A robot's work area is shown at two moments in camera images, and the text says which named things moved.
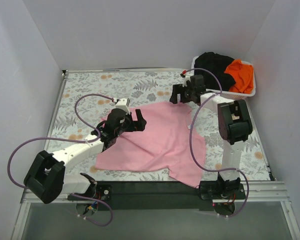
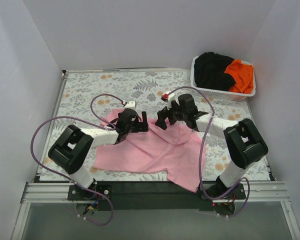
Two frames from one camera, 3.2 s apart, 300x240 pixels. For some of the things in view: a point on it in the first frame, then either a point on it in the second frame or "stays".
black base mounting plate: (155, 196) stays
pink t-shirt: (167, 142) stays
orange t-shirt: (243, 74) stays
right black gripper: (184, 92) to (165, 117)
